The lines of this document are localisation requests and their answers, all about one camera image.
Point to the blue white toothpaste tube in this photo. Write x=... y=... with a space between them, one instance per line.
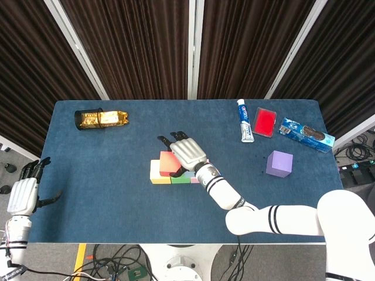
x=244 y=120

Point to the blue cookie box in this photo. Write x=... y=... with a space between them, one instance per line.
x=304 y=134

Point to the white partition post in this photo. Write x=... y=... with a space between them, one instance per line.
x=194 y=49
x=20 y=150
x=77 y=48
x=354 y=133
x=293 y=49

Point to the green circuit board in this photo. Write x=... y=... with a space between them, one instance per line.
x=136 y=273

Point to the black device box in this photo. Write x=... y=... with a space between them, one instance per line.
x=357 y=174

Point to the black caster wheel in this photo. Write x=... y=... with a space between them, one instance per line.
x=10 y=167
x=5 y=189

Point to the purple cube block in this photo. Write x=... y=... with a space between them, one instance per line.
x=278 y=167

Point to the red cube block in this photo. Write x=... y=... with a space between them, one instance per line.
x=168 y=164

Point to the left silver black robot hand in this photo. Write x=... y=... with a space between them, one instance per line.
x=22 y=196

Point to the red ink pad case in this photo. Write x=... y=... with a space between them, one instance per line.
x=263 y=123

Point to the green cube block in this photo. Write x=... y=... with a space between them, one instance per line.
x=180 y=180

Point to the gold foil snack packet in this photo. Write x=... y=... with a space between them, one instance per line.
x=114 y=118

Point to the pink cube block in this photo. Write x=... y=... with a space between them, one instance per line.
x=194 y=180

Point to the yellow cube block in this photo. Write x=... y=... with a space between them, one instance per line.
x=155 y=172

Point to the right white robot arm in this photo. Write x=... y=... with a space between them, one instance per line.
x=278 y=224

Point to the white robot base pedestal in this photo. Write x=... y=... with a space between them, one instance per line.
x=181 y=263

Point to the black mesh pen cup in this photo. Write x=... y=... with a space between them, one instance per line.
x=77 y=120

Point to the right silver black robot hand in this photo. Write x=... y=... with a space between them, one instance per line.
x=187 y=152

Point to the brown pleated curtain panel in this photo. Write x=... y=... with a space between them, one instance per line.
x=29 y=73
x=345 y=73
x=249 y=49
x=132 y=49

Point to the yellow floor tape strip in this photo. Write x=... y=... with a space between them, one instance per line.
x=79 y=259

